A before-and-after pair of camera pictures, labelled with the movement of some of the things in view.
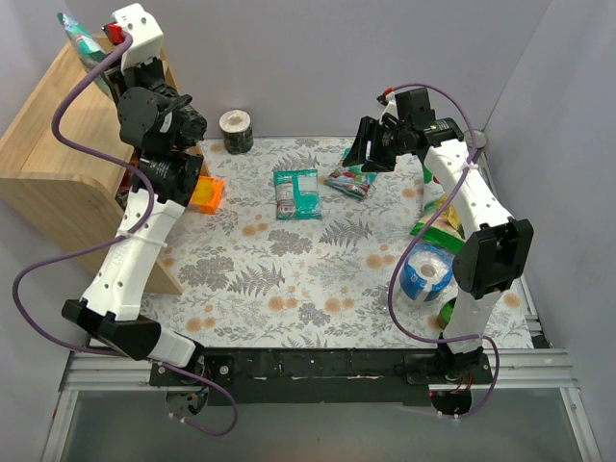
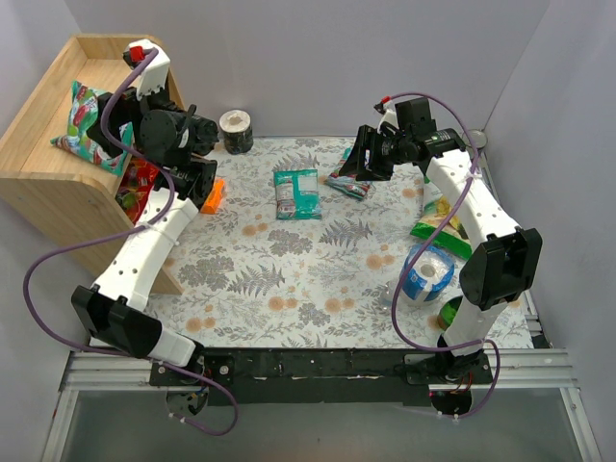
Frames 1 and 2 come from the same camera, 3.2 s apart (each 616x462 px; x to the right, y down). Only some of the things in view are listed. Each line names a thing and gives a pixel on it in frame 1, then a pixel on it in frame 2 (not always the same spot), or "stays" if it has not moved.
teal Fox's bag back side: [296, 194] stays
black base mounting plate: [316, 376] stays
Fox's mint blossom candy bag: [350, 180] stays
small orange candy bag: [206, 195] stays
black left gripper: [115, 76] → [110, 128]
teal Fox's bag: [89, 51] → [83, 115]
